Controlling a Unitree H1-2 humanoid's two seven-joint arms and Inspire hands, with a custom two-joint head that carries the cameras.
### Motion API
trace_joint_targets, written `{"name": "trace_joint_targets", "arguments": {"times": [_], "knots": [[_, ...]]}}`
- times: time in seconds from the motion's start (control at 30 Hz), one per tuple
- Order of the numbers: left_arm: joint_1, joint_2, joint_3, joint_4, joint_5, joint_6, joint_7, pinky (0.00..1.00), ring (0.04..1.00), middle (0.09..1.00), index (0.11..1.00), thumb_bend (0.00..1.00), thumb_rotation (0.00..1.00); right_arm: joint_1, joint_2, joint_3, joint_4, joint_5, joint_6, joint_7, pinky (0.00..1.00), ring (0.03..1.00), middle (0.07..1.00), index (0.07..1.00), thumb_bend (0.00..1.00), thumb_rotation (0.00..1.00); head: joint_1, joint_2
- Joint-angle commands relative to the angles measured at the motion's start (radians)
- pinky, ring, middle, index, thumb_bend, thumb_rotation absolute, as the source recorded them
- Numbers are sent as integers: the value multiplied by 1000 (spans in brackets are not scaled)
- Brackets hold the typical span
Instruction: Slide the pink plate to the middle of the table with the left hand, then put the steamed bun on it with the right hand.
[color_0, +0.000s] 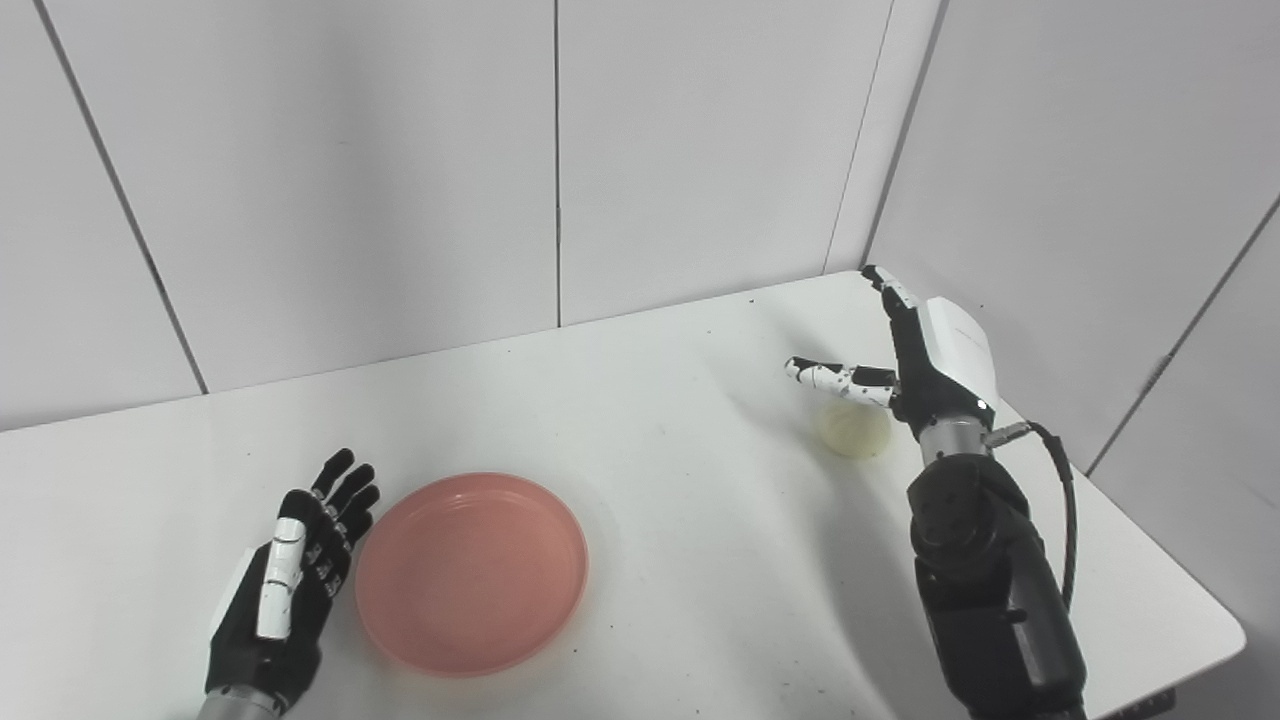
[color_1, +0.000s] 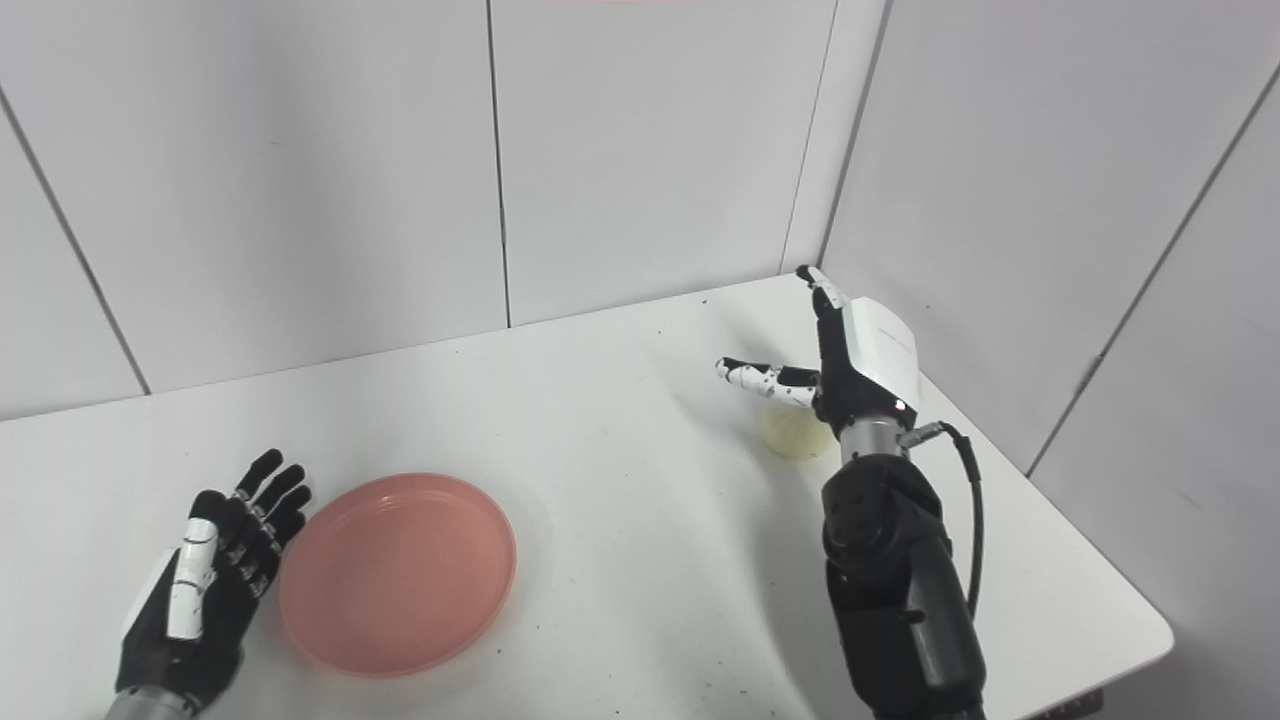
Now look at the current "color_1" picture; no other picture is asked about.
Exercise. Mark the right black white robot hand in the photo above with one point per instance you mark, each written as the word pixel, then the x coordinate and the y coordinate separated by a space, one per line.
pixel 870 370

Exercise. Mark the cream steamed bun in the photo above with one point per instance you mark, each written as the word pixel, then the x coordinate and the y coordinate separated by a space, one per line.
pixel 792 436

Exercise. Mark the pink round plate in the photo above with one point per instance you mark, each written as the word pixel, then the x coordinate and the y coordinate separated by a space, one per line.
pixel 400 575

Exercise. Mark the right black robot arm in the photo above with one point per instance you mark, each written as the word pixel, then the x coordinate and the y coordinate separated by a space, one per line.
pixel 895 590

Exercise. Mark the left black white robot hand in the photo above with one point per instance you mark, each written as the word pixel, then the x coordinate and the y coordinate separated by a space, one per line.
pixel 190 610

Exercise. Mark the black table frame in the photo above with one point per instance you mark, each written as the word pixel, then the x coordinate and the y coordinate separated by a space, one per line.
pixel 1072 706

